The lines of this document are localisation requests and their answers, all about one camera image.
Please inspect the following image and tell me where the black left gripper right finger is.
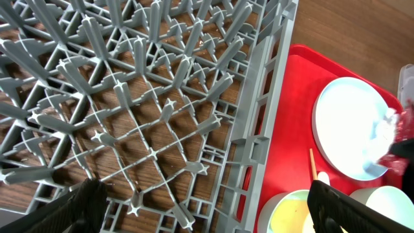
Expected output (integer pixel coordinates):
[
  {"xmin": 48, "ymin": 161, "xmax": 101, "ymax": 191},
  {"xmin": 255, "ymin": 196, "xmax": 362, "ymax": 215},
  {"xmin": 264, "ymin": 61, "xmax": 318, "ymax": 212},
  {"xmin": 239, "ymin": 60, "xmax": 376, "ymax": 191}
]
[{"xmin": 307, "ymin": 180, "xmax": 413, "ymax": 233}]

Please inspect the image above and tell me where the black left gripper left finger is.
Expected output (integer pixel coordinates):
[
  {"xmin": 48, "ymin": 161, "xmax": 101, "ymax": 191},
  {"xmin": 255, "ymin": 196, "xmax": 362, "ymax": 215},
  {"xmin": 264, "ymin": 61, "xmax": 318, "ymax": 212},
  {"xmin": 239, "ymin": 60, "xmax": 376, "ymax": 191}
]
[{"xmin": 1, "ymin": 179, "xmax": 107, "ymax": 233}]

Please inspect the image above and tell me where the yellow cup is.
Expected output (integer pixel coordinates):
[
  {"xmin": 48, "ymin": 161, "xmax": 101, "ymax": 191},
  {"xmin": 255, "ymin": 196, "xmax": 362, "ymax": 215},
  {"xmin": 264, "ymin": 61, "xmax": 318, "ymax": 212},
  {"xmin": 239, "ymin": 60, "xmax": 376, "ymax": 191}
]
[{"xmin": 270, "ymin": 190, "xmax": 315, "ymax": 233}]

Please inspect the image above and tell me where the light green bowl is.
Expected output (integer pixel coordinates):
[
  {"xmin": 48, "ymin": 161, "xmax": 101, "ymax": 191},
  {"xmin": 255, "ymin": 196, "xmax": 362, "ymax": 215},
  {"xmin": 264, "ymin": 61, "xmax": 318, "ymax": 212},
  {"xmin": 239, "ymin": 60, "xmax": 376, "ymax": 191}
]
[{"xmin": 350, "ymin": 186, "xmax": 413, "ymax": 229}]

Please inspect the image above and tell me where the white napkin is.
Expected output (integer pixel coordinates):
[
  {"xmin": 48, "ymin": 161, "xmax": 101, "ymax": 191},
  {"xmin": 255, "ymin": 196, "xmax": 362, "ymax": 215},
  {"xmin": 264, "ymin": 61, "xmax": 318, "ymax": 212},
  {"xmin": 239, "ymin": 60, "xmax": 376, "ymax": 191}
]
[{"xmin": 367, "ymin": 108, "xmax": 399, "ymax": 163}]

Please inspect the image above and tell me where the red sauce packet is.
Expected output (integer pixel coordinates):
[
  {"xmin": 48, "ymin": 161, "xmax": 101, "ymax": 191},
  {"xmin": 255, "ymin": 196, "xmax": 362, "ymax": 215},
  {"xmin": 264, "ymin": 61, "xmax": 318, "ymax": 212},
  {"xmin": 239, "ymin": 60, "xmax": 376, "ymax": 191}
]
[{"xmin": 380, "ymin": 100, "xmax": 413, "ymax": 176}]

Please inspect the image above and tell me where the small light blue bowl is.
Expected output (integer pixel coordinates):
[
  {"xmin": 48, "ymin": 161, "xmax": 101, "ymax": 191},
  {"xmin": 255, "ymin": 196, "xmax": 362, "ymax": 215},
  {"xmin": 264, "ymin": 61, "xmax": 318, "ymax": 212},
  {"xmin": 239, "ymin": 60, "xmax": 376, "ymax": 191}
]
[{"xmin": 257, "ymin": 192, "xmax": 290, "ymax": 232}]

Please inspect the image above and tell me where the grey plastic dishwasher rack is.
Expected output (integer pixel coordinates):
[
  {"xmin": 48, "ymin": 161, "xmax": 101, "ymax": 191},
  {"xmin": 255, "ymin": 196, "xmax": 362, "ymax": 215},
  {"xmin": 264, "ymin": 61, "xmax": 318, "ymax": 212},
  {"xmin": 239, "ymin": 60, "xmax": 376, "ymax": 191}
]
[{"xmin": 1, "ymin": 0, "xmax": 298, "ymax": 232}]

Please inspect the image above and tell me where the white plastic fork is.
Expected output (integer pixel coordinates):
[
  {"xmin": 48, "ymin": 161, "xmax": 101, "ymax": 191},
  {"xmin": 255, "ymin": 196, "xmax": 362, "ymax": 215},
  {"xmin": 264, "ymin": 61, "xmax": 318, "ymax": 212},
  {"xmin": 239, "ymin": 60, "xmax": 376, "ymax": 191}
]
[{"xmin": 317, "ymin": 172, "xmax": 330, "ymax": 185}]

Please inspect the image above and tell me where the wooden chopstick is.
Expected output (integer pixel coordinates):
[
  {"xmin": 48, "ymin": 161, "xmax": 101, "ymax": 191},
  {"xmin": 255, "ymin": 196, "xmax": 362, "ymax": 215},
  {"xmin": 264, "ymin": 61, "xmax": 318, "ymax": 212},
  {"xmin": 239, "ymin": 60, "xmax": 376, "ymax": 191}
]
[{"xmin": 309, "ymin": 148, "xmax": 318, "ymax": 180}]

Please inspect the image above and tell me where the red plastic tray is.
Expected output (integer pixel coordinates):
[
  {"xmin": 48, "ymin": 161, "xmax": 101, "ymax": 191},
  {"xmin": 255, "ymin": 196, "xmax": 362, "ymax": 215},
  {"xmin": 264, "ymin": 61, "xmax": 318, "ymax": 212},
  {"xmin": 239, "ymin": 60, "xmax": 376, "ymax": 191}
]
[{"xmin": 258, "ymin": 44, "xmax": 402, "ymax": 210}]

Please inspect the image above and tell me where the light blue plate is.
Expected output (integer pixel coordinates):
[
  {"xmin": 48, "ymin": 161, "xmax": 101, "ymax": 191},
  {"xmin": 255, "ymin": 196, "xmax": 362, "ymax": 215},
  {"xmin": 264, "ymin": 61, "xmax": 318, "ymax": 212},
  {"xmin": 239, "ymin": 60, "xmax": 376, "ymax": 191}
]
[{"xmin": 312, "ymin": 77, "xmax": 391, "ymax": 181}]

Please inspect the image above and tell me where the clear plastic bin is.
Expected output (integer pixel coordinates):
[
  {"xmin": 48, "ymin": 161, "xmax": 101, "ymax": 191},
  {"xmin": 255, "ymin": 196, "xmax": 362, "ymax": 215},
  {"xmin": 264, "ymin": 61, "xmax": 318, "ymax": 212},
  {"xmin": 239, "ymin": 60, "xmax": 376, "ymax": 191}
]
[{"xmin": 397, "ymin": 64, "xmax": 414, "ymax": 108}]

